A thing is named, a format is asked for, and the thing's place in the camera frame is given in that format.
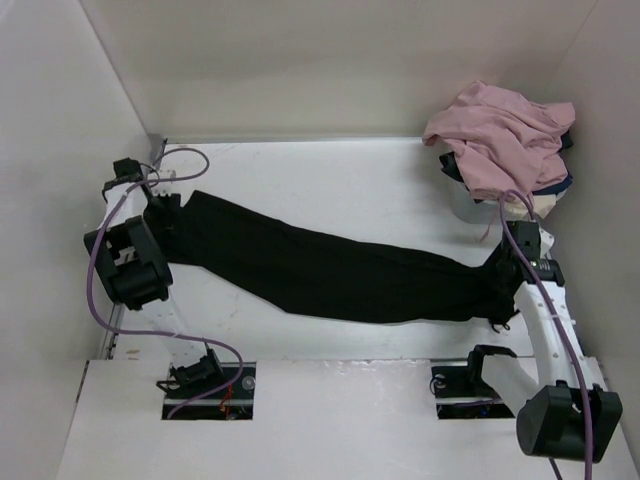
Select black trousers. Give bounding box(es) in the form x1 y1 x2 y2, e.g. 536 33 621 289
154 191 516 325

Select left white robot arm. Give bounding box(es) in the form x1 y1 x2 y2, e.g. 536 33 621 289
83 158 227 399

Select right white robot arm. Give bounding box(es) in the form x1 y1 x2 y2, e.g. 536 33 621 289
463 221 623 463

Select beige garment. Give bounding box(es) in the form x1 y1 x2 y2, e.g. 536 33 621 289
504 195 557 220

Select white laundry basket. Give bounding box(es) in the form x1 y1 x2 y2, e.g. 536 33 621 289
446 179 499 225

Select pink garment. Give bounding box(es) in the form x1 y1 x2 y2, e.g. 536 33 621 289
423 81 576 200

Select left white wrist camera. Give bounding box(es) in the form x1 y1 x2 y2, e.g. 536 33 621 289
149 169 177 197

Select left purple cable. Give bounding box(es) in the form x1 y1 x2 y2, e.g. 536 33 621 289
85 147 246 420

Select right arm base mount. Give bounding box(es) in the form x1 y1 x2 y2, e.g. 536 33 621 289
429 345 516 420

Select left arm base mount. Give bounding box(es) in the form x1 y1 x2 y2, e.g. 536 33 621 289
156 363 257 421

